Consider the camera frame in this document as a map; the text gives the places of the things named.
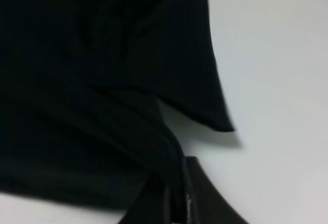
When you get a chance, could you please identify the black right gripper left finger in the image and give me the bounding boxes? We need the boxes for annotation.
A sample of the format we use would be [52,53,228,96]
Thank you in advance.
[120,182,185,224]

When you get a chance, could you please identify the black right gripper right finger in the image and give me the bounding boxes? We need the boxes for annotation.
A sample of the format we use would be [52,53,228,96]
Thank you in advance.
[186,156,246,224]

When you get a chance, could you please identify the black short sleeve shirt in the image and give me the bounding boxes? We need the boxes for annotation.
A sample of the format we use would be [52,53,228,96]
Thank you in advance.
[1,0,234,223]

